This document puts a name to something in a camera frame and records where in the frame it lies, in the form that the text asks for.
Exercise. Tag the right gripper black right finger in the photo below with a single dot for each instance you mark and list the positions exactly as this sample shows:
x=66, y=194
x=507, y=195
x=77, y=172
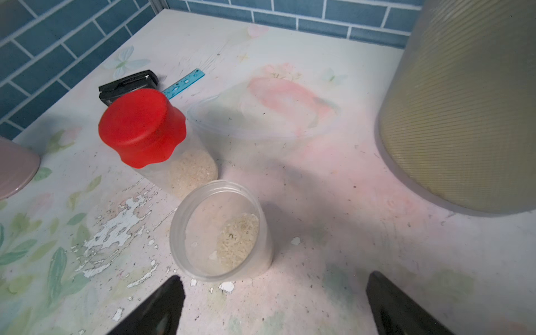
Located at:
x=395, y=312

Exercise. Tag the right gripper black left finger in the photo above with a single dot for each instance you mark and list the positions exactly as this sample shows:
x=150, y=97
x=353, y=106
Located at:
x=160, y=313

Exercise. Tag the clear rice jar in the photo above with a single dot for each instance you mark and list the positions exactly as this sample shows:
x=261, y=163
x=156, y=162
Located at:
x=219, y=233

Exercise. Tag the red lidded rice jar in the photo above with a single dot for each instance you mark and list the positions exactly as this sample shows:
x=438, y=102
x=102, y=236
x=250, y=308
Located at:
x=156, y=140

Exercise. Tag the beige bin with yellow bag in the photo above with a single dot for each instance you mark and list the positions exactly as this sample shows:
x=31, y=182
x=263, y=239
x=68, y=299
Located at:
x=457, y=125

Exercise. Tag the pink pen holder cup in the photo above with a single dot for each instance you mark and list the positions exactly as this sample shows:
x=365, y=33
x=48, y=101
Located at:
x=18, y=166

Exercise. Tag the teal ruler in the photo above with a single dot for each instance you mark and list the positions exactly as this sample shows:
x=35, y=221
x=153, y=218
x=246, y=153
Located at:
x=182, y=84

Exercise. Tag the black stapler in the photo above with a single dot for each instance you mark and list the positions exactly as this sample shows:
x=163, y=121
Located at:
x=112, y=91

